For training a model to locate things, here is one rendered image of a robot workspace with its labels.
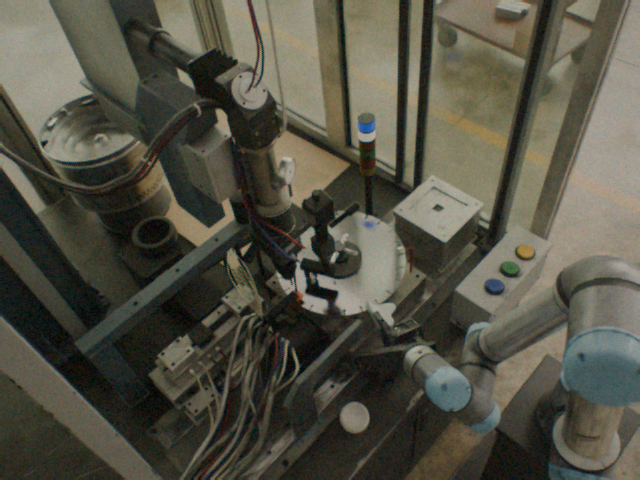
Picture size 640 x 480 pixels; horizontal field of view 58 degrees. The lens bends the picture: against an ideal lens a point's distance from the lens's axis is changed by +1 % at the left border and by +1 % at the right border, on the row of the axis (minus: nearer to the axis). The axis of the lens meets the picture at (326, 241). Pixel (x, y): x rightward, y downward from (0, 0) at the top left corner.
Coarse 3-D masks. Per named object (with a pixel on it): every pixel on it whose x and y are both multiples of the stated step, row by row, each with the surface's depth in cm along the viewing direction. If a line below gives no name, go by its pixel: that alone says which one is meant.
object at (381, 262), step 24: (336, 216) 155; (360, 216) 155; (360, 240) 150; (384, 240) 149; (384, 264) 144; (312, 288) 141; (336, 288) 141; (360, 288) 140; (384, 288) 140; (336, 312) 136; (360, 312) 136
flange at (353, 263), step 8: (336, 240) 149; (352, 248) 147; (344, 256) 144; (352, 256) 145; (360, 256) 145; (336, 264) 144; (344, 264) 144; (352, 264) 144; (360, 264) 144; (336, 272) 143; (344, 272) 142; (352, 272) 143
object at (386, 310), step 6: (366, 306) 136; (372, 306) 134; (378, 306) 135; (384, 306) 134; (390, 306) 134; (372, 312) 133; (384, 312) 133; (390, 312) 133; (384, 318) 132; (390, 318) 132; (378, 324) 132; (390, 324) 131
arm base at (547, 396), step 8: (552, 392) 131; (544, 400) 135; (536, 408) 137; (544, 408) 133; (552, 408) 129; (536, 416) 136; (544, 416) 135; (552, 416) 130; (536, 424) 137; (544, 424) 133; (552, 424) 131; (544, 432) 133; (552, 432) 131
